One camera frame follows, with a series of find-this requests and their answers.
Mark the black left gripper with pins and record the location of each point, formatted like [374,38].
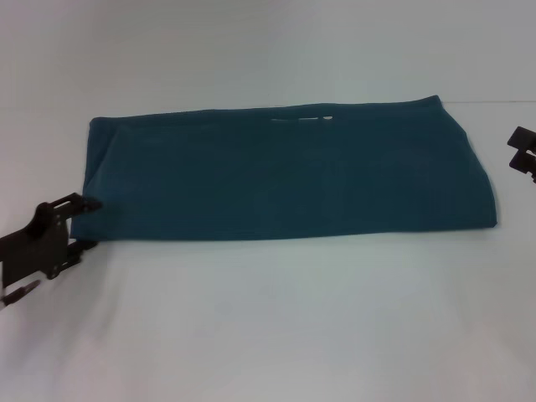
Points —
[35,251]

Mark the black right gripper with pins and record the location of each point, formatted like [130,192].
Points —
[534,167]

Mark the blue shirt with FREE print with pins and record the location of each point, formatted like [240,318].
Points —
[289,176]

